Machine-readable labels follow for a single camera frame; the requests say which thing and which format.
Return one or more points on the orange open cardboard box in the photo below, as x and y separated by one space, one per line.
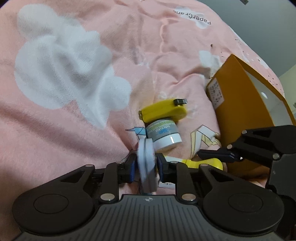
243 100

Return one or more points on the white red mint tin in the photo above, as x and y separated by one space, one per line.
146 161

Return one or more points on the yellow tape measure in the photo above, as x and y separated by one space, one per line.
175 109

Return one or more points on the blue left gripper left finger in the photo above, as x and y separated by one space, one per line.
130 163

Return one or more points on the grey wall strip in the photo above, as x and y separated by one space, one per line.
244 1

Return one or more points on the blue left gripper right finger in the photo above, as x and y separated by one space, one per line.
163 168

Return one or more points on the yellow tube bottle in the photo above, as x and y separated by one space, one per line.
195 164

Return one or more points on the grey white cream jar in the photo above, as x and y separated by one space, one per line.
164 134

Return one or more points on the pink printed duvet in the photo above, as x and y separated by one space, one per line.
74 75

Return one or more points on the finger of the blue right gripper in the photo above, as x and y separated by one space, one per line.
223 154

